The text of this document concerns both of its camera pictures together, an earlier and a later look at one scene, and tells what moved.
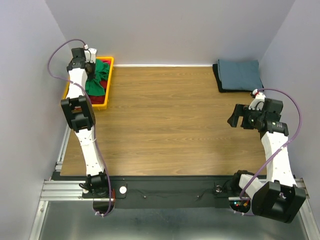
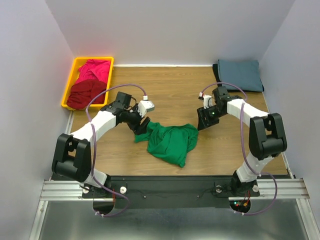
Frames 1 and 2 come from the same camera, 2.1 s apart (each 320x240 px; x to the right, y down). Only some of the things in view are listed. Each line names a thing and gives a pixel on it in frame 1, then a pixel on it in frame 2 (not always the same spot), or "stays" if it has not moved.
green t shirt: x=93 y=86 -> x=171 y=143
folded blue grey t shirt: x=240 y=74 stays
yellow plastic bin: x=97 y=106 stays
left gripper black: x=91 y=69 -> x=139 y=124
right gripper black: x=244 y=117 -> x=206 y=119
